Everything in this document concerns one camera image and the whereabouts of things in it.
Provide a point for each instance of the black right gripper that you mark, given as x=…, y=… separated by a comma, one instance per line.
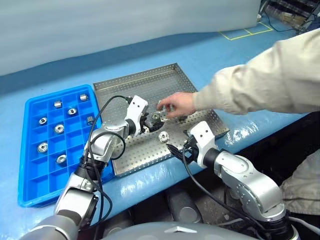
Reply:
x=192, y=150

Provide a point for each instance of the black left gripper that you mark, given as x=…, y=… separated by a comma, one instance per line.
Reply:
x=145, y=123

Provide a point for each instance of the metal roller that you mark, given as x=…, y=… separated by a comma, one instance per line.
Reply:
x=42, y=147
x=43, y=121
x=58, y=103
x=156, y=116
x=72, y=111
x=84, y=97
x=61, y=159
x=172, y=109
x=59, y=128
x=90, y=120
x=162, y=137
x=161, y=107

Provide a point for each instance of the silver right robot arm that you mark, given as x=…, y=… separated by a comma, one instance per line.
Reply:
x=240, y=172

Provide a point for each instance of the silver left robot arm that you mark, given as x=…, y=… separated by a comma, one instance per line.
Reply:
x=100, y=145

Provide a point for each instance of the perforated steel tray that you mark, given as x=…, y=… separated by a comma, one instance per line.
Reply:
x=150, y=152

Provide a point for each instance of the blue plastic compartment tray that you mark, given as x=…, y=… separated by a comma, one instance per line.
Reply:
x=37, y=180

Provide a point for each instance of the person bare hand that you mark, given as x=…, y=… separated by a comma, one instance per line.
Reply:
x=181, y=103

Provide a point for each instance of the dark rounded cylinder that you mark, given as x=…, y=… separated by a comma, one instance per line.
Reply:
x=183, y=207
x=117, y=222

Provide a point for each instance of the grey robot torso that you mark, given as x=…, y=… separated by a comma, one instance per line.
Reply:
x=175, y=231

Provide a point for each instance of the person beige jacket sleeve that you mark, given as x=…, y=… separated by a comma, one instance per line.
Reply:
x=262, y=82

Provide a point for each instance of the white foam backdrop sheet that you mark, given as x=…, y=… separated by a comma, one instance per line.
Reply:
x=100, y=30

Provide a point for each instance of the person beige clothing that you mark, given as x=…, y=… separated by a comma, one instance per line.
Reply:
x=302, y=182

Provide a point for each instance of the small white object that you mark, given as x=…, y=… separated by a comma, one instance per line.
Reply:
x=259, y=16

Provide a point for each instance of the cluttered background shelf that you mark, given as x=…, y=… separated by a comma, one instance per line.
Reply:
x=295, y=12

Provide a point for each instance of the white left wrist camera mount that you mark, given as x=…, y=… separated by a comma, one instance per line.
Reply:
x=136, y=107

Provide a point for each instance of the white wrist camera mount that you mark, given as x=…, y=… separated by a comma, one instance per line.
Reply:
x=136, y=107
x=203, y=135

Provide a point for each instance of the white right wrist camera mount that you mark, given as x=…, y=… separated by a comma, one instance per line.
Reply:
x=203, y=135

